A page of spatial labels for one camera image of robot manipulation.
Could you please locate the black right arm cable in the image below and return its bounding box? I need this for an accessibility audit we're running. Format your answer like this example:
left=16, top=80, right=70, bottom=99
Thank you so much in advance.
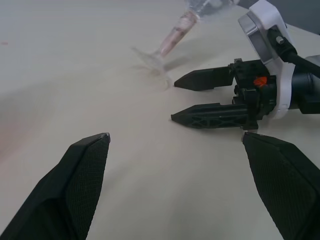
left=266, top=26, right=320, bottom=76

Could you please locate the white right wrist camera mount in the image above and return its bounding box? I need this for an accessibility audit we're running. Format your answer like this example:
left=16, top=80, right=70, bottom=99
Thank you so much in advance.
left=237, top=0, right=299, bottom=119

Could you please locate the clear plastic wine glass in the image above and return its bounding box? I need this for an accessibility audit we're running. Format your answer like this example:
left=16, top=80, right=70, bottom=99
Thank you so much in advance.
left=130, top=0, right=241, bottom=92

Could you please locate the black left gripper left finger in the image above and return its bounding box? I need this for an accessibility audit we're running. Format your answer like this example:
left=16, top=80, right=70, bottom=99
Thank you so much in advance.
left=0, top=132, right=111, bottom=240

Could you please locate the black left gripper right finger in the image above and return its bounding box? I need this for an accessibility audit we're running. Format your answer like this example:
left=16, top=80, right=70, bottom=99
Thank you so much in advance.
left=241, top=131, right=320, bottom=240

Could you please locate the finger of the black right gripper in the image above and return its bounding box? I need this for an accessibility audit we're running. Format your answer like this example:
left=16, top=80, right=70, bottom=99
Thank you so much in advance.
left=173, top=66, right=235, bottom=92
left=170, top=102, right=259, bottom=131

